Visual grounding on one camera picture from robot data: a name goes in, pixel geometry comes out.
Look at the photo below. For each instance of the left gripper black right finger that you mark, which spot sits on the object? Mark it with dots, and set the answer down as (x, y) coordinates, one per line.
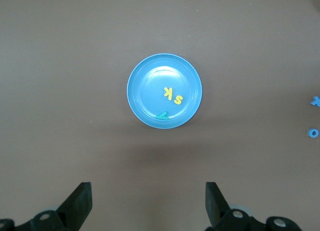
(217, 208)

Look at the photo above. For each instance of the yellow foam letter s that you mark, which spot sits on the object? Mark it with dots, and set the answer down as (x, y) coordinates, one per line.
(178, 100)

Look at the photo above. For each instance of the blue plate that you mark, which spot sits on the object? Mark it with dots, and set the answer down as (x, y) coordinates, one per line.
(150, 91)

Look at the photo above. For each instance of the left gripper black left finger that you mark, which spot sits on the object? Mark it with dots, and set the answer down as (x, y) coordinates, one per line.
(77, 206)

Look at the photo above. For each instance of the blue foam letter o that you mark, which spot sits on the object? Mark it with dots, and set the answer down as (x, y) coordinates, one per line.
(309, 132)

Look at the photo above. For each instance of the yellow foam letter k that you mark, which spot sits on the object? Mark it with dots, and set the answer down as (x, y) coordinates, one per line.
(169, 93)

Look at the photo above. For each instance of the blue foam letter x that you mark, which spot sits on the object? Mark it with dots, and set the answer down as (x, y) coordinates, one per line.
(315, 101)

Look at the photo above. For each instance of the teal foam letter y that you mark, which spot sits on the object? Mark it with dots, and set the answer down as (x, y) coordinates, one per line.
(162, 116)

